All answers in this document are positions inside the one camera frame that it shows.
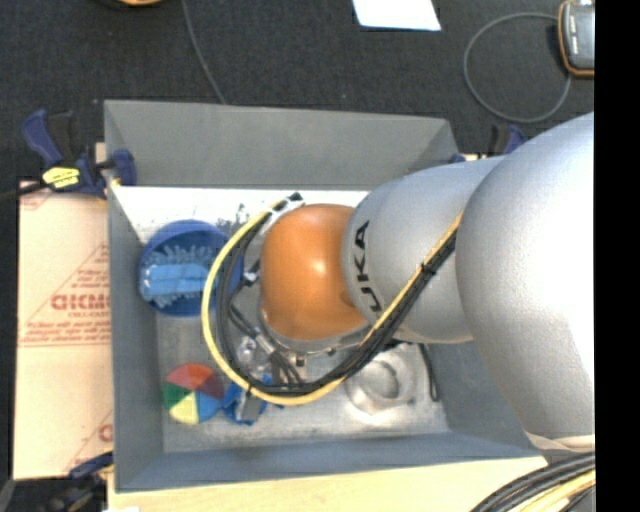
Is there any small blue object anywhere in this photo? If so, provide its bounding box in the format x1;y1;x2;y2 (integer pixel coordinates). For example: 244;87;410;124
221;375;274;427

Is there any multicoloured segmented ball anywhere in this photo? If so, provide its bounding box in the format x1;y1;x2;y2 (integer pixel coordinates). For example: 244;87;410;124
160;362;226;426

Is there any light blue brush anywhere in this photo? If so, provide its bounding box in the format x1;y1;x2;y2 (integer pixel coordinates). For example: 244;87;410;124
141;244;213;307

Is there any blue round bowl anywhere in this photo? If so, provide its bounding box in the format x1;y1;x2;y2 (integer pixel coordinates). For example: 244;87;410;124
137;219;244;318

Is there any brown cardboard board, red print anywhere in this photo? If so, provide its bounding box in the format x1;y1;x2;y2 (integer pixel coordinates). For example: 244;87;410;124
11;181;116;482

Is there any grey metal bin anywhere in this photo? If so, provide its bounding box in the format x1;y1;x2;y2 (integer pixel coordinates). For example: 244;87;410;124
102;99;552;494

